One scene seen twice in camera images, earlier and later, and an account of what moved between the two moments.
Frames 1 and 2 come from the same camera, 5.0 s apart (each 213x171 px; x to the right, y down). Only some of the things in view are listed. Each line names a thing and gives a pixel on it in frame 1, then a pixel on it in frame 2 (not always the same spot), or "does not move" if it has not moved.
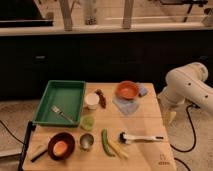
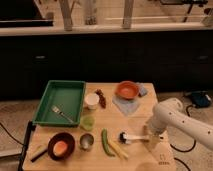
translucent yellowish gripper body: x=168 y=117 to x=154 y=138
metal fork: x=56 y=109 does not move
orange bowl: x=127 y=90 does not move
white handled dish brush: x=125 y=138 does not move
